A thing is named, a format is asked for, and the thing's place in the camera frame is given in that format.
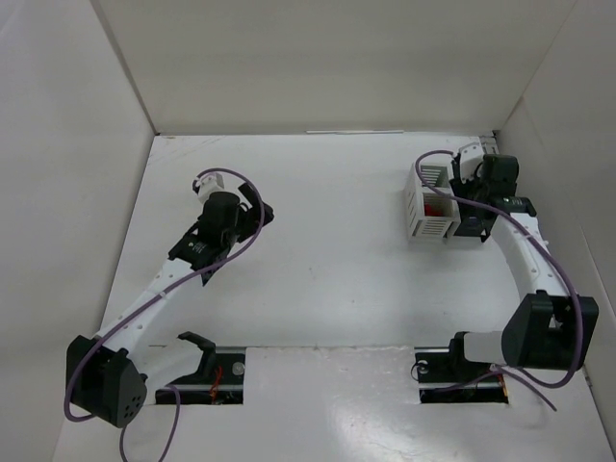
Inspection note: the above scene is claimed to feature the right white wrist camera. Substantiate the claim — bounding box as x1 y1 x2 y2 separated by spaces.
451 141 484 183

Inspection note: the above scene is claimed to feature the white slatted container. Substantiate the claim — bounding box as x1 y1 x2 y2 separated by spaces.
404 161 461 241

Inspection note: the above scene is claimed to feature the red flower lego piece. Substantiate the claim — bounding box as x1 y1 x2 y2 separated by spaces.
423 203 446 217

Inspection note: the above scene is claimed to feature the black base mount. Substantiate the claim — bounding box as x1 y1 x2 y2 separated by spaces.
411 332 509 404
171 332 246 405

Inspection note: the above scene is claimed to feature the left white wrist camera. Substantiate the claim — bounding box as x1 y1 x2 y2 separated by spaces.
192 172 225 204

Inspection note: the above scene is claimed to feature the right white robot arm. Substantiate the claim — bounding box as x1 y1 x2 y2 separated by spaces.
449 154 599 372

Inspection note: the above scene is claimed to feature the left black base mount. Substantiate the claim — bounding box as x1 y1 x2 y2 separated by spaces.
171 332 246 405

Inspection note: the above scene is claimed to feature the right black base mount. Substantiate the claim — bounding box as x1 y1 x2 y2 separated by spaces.
411 332 509 404

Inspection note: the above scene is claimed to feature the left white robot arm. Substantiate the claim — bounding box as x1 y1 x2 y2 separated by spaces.
64 181 273 428

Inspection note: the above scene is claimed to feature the aluminium rail right edge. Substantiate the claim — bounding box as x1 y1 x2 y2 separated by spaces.
479 133 517 178

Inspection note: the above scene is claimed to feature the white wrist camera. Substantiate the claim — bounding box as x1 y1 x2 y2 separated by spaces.
451 141 484 183
192 172 225 204

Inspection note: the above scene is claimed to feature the black slatted container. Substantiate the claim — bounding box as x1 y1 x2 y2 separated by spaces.
449 158 494 243

